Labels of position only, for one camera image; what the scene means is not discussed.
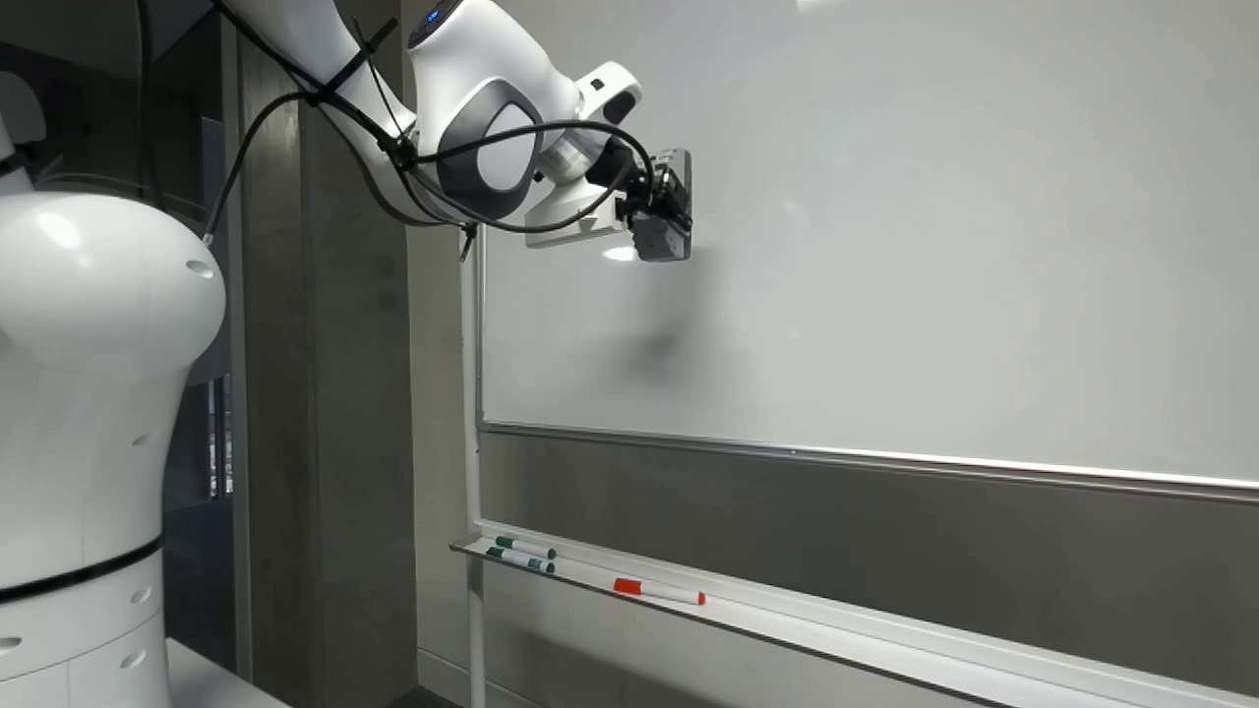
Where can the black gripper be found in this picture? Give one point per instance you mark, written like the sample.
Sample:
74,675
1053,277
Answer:
617,165

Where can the grey whiteboard eraser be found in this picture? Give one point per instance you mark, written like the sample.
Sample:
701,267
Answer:
668,220

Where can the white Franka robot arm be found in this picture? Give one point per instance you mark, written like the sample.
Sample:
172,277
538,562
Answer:
104,393

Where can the large whiteboard panel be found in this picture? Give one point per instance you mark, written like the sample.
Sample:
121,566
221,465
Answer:
917,236

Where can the green capped marker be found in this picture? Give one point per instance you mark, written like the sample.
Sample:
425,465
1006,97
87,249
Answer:
518,561
533,544

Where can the red capped marker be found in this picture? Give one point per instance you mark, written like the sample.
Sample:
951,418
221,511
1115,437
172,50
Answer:
631,585

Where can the white marker tray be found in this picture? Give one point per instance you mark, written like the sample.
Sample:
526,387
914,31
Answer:
838,632

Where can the white table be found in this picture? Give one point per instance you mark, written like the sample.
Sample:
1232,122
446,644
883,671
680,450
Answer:
219,675

